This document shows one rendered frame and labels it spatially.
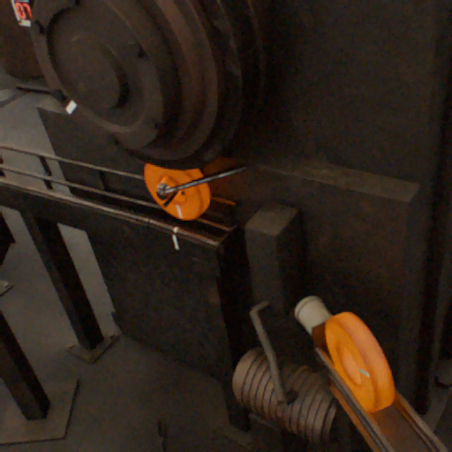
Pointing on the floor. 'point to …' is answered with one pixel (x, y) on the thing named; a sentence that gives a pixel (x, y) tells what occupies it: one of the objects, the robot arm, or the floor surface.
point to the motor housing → (299, 410)
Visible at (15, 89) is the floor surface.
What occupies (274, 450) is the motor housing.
